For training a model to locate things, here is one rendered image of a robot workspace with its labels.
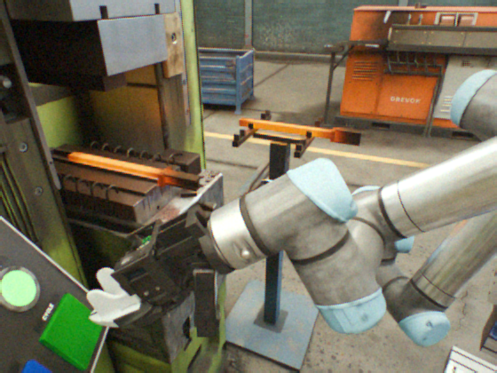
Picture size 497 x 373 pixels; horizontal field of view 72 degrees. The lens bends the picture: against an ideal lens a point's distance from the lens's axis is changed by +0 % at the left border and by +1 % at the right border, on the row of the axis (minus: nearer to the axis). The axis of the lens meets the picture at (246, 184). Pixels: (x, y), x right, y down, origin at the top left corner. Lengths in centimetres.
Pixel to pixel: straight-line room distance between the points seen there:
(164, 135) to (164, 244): 76
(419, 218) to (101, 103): 106
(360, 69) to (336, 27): 415
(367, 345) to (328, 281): 144
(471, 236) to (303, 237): 38
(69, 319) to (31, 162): 37
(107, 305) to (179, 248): 13
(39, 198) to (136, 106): 48
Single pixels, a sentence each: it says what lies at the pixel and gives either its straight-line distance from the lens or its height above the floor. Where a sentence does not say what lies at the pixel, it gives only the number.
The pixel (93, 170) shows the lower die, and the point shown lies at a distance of 101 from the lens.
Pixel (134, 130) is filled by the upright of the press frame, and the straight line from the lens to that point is 122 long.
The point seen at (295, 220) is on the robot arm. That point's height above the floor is 121.
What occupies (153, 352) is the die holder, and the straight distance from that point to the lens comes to 114.
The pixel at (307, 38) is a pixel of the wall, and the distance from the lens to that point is 845.
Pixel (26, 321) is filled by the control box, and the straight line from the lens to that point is 52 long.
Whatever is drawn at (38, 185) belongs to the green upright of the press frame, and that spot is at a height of 106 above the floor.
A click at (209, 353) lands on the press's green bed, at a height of 16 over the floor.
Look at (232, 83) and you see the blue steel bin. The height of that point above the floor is 38.
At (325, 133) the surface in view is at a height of 100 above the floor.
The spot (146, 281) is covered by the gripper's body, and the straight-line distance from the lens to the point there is 42.
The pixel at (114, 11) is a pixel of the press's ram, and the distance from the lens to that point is 74.
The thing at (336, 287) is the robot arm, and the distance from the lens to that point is 39.
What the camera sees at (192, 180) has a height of 101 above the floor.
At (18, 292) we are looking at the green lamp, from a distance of 52.
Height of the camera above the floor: 141
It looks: 29 degrees down
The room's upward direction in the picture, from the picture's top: straight up
